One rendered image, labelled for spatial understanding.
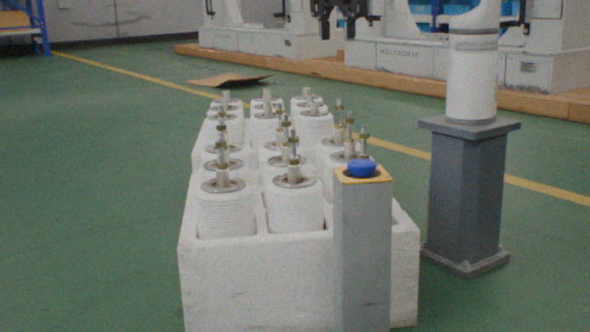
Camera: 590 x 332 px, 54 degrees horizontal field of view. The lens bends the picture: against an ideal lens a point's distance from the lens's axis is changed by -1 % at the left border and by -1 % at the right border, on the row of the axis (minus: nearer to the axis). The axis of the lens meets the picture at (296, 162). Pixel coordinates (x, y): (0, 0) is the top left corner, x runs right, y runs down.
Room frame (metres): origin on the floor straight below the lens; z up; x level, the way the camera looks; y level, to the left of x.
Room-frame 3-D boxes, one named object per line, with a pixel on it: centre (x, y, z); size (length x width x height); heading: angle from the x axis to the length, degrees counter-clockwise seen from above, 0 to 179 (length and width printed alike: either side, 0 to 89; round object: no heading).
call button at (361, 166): (0.76, -0.09, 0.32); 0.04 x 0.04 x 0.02
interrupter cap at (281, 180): (0.92, 0.00, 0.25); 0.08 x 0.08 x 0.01
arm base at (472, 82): (1.12, -0.35, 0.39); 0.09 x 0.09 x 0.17; 34
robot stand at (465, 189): (1.12, -0.35, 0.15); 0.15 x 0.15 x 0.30; 34
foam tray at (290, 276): (1.04, 0.02, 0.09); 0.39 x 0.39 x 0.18; 6
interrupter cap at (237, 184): (0.91, 0.12, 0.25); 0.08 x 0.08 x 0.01
